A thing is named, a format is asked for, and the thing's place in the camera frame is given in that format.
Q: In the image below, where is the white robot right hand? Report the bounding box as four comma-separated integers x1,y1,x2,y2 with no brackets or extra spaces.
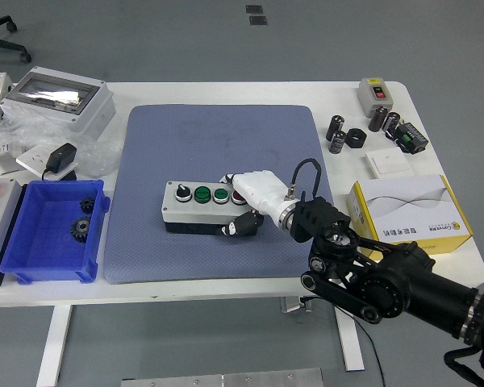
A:
219,169,294,239

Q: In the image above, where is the grey four-button control box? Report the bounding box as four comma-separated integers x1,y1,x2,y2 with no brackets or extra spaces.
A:
161,180,263,237

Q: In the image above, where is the grey emergency stop button station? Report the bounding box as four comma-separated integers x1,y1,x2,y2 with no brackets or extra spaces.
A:
0,177,23,288

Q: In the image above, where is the black cylindrical capacitor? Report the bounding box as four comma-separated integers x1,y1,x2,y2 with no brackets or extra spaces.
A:
325,114,345,142
329,129,347,155
382,111,402,138
368,105,390,133

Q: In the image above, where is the grey-blue mat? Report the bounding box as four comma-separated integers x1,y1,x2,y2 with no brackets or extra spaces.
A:
103,103,344,285

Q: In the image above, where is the white and yellow cardboard box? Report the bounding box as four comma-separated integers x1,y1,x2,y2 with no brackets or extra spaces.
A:
345,174,474,261

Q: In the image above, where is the black module with green terminal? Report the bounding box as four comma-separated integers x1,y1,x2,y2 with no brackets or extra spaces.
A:
393,122,429,155

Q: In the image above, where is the clear plastic bag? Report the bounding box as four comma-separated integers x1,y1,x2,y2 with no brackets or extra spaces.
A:
0,106,122,178

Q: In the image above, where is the white table leg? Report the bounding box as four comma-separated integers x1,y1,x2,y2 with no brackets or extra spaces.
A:
35,305,73,387
332,304,366,372

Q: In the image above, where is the large black gear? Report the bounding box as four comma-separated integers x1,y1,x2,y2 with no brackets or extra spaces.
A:
69,215,93,244

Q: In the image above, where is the silver metal plate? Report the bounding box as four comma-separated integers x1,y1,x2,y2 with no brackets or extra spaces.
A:
120,367,324,387

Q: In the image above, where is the black power adapter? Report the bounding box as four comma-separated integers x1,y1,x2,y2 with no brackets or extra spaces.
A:
41,142,78,182

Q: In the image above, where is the blue plastic bin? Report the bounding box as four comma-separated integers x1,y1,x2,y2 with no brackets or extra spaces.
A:
0,179,111,285

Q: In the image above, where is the black office chair base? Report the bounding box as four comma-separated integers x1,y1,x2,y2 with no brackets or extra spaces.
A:
0,15,32,65

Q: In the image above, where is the black plastic ring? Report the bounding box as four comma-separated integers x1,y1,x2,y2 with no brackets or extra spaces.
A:
344,127,367,149

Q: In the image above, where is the grey under-table bracket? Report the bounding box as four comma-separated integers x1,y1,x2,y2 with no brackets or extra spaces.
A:
280,296,314,314

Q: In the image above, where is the white wall switch plate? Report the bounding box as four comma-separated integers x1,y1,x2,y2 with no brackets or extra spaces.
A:
364,147,412,180

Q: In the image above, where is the grey red-black switch box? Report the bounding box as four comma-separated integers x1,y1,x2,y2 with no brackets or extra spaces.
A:
357,77,394,119

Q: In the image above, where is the grey enclosure with clear lid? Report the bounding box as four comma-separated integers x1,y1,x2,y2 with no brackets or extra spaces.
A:
0,66,117,140

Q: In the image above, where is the black cable under table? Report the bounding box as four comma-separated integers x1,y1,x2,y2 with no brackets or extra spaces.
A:
300,296,388,387

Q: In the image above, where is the white wall socket plate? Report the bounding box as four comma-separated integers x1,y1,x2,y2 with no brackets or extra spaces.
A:
15,144,77,181

